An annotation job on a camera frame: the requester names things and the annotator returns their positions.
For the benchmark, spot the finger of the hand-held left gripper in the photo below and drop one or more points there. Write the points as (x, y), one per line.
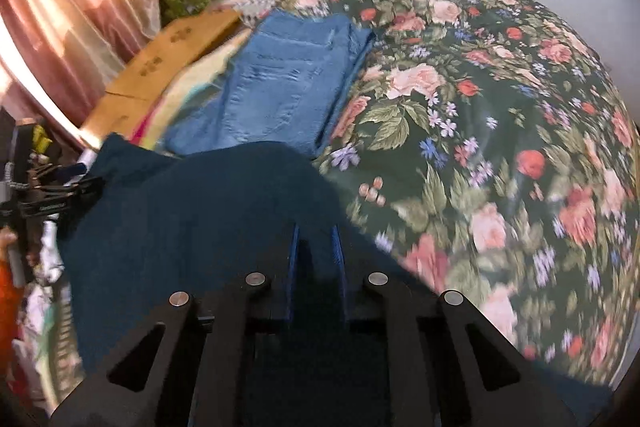
(65, 197)

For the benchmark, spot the floral blanket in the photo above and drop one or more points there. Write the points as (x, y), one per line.
(500, 107)

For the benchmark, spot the heap of mixed laundry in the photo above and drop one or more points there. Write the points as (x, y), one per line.
(45, 307)

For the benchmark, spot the colourful printed bed sheet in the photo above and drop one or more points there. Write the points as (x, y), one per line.
(185, 102)

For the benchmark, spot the dark teal pants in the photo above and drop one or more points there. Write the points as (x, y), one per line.
(200, 217)

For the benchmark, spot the cardboard sheet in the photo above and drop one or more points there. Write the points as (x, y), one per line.
(112, 117)

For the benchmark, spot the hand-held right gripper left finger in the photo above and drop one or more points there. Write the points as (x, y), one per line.
(294, 277)

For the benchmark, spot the wooden lap desk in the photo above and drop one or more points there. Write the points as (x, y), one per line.
(165, 52)

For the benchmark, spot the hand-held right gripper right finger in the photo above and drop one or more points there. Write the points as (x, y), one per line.
(340, 277)

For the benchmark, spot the blue jeans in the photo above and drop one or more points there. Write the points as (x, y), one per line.
(280, 82)

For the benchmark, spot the pink striped curtain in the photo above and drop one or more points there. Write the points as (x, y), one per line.
(65, 7)

